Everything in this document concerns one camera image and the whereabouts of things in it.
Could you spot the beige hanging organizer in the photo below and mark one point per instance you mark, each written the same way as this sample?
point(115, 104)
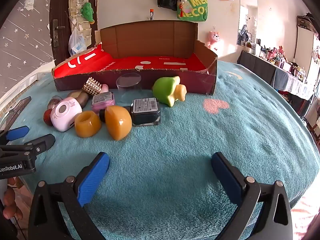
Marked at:
point(75, 7)

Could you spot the pink nail polish bottle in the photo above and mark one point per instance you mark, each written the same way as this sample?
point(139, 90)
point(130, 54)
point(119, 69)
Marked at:
point(102, 102)

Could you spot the clear plastic cup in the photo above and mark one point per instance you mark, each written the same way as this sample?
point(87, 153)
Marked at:
point(128, 85)

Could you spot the row of small bottles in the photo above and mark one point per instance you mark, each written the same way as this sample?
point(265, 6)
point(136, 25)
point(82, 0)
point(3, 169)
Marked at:
point(280, 57)

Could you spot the green crocodile plush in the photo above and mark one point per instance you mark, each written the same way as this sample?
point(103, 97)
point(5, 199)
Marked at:
point(87, 11)

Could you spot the dark red round bottle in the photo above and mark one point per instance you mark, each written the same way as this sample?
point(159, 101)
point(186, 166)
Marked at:
point(48, 117)

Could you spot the orange round jar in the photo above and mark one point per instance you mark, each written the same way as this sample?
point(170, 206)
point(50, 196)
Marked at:
point(87, 128)

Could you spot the pink white round device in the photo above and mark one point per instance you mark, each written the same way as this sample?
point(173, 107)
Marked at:
point(65, 112)

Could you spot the orange capped tube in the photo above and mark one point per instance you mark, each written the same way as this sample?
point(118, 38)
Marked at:
point(151, 13)

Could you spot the grey star print curtain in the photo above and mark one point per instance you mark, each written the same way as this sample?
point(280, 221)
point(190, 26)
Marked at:
point(22, 45)

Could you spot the white cabinet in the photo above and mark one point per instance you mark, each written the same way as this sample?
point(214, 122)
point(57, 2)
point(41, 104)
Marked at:
point(303, 45)

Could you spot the red tassel charm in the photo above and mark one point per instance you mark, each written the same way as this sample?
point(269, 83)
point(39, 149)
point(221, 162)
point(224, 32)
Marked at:
point(181, 8)

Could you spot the person's left hand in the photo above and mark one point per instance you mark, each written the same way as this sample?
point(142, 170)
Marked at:
point(10, 197)

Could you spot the green tote bag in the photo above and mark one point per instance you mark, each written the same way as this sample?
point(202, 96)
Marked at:
point(197, 8)

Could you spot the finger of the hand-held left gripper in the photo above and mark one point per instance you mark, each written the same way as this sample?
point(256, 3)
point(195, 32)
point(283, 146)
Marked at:
point(42, 142)
point(17, 132)

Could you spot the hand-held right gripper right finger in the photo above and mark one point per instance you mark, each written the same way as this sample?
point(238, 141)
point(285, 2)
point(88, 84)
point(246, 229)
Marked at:
point(227, 180)

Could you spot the dark brown door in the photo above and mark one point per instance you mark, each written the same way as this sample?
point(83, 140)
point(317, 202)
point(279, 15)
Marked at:
point(60, 5)

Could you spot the pink plush bear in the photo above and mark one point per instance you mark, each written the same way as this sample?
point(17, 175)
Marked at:
point(213, 38)

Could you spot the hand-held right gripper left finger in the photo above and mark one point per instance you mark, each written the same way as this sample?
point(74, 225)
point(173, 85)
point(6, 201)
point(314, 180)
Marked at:
point(92, 180)

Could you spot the orange round lid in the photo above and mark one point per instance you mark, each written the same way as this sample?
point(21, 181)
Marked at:
point(118, 123)

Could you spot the cardboard box with red lining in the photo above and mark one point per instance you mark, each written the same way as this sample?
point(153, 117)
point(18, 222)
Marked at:
point(150, 42)

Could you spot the wall mirror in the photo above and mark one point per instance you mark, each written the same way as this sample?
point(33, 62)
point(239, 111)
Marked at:
point(250, 5)

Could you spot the green yellow toy figure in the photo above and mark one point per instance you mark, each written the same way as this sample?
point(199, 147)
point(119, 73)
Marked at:
point(165, 90)

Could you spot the gold studded cuff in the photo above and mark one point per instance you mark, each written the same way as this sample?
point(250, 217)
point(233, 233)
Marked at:
point(92, 86)

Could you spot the dark nail polish bottle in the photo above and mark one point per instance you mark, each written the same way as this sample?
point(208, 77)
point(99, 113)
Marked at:
point(146, 115)

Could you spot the white blue plastic bag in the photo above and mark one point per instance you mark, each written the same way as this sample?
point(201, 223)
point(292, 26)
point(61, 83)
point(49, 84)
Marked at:
point(77, 43)

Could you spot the brown square compact case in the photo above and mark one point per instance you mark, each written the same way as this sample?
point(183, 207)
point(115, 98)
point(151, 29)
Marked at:
point(83, 98)

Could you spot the table with dark cloth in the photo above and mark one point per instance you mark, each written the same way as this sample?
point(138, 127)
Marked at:
point(265, 71)

